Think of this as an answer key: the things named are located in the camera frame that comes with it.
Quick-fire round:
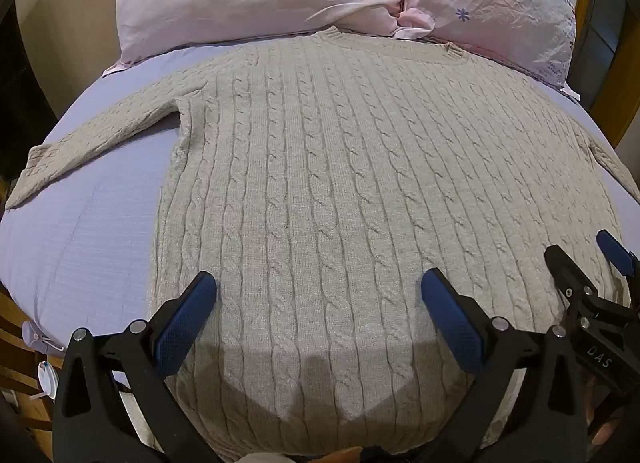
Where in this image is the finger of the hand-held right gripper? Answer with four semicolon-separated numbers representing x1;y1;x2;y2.
543;244;602;305
595;230;640;277

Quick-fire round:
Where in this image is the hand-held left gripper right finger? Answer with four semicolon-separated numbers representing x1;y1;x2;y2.
420;268;589;463

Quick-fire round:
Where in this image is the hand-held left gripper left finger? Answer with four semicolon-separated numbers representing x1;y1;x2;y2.
52;270;222;463

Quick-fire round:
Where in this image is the beige cable knit sweater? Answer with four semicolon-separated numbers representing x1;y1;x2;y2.
5;27;640;461

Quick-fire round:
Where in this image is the lavender bed sheet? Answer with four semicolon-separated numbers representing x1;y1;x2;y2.
0;35;640;394

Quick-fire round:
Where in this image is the white plastic clip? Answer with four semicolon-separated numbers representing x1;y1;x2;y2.
21;320;62;401

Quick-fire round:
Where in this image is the wooden headboard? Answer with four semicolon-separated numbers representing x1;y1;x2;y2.
574;0;640;150

